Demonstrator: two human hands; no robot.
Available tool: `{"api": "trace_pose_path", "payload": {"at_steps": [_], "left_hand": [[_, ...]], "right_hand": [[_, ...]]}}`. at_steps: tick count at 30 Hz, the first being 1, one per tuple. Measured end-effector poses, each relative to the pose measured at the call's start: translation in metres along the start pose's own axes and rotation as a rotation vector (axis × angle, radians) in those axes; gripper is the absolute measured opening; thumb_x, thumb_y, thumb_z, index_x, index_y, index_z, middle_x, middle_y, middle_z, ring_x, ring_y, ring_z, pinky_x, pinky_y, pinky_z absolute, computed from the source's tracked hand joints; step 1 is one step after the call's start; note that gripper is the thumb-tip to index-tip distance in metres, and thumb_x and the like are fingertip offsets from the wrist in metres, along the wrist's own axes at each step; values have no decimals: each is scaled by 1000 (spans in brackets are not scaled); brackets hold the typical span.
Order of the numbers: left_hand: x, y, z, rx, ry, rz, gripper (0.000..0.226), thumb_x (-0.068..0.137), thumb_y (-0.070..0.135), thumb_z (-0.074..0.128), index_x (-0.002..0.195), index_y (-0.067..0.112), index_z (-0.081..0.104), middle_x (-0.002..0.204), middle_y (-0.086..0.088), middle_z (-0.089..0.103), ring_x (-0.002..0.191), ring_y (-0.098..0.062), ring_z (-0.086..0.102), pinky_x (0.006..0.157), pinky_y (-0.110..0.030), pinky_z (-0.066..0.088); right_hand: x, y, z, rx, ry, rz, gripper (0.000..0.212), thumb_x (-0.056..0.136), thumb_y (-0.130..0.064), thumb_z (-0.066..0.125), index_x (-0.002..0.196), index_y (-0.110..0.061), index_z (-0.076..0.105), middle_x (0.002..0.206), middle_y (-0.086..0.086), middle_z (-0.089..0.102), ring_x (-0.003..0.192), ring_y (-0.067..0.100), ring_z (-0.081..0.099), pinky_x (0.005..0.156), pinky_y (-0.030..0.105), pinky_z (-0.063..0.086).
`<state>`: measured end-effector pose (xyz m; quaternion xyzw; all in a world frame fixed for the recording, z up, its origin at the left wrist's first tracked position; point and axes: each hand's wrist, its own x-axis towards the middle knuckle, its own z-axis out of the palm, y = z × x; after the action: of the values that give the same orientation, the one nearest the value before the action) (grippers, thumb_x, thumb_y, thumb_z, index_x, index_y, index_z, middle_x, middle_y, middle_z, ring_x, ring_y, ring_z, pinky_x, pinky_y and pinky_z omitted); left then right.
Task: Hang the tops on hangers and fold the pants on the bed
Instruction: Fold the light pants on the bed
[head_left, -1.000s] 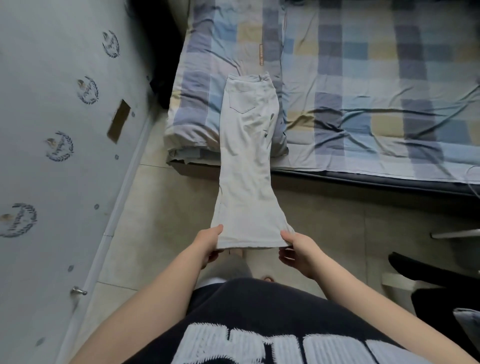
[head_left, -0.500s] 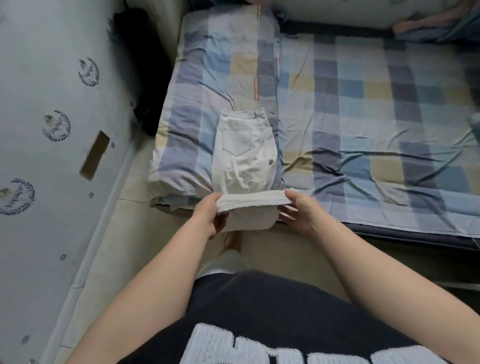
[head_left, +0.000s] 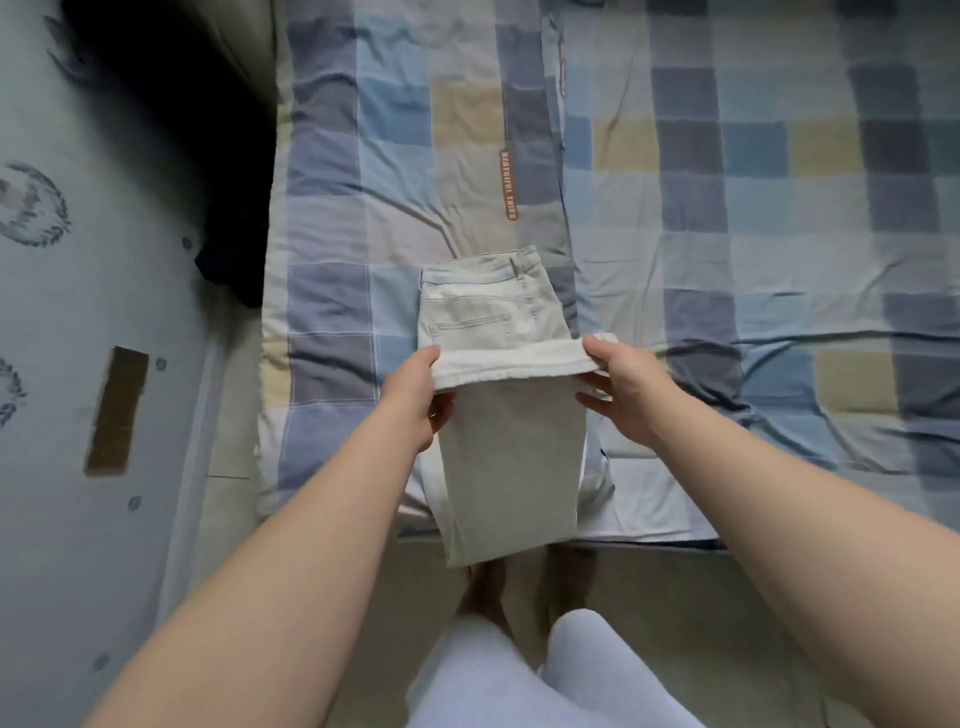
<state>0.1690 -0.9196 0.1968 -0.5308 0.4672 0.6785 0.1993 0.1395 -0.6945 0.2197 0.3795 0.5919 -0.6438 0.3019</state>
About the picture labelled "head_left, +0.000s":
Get person's right hand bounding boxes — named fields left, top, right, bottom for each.
left=574, top=333, right=687, bottom=452

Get person's left hand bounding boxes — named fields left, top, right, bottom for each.
left=376, top=345, right=458, bottom=455

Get beige jeans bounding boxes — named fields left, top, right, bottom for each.
left=415, top=247, right=618, bottom=569

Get person's right forearm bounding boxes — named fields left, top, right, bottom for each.
left=637, top=397, right=960, bottom=728

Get person's left forearm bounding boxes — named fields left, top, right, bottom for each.
left=82, top=420, right=437, bottom=728

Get person's right leg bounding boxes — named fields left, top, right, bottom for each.
left=537, top=543, right=599, bottom=624

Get person's leg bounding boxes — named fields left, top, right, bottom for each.
left=456, top=558, right=513, bottom=632
left=537, top=543, right=599, bottom=624

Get bed with plaid sheet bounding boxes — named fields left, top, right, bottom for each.
left=255, top=0, right=960, bottom=552

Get person's left leg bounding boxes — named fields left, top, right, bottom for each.
left=456, top=558, right=513, bottom=632

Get person's white shorts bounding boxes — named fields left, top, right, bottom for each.
left=405, top=607, right=707, bottom=728

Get plaid quilt with orange tags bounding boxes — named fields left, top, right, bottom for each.
left=255, top=0, right=582, bottom=522

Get brown cardboard piece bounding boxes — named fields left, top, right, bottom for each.
left=84, top=346, right=152, bottom=479

